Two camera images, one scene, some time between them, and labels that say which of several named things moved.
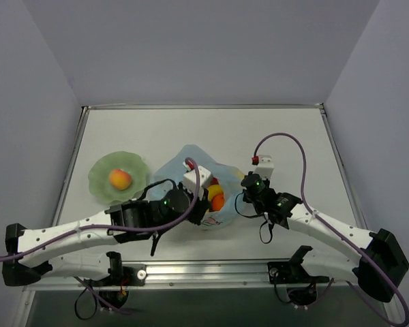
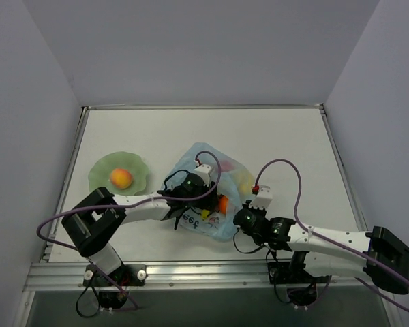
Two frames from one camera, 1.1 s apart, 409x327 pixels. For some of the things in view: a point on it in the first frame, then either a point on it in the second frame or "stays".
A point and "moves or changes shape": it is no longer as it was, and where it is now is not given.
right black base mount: (303, 289) stays
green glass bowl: (118, 177) stays
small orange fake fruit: (217, 202) moves or changes shape
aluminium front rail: (200, 276) stays
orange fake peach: (120, 178) stays
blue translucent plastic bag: (170, 166) moves or changes shape
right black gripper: (249, 182) → (243, 218)
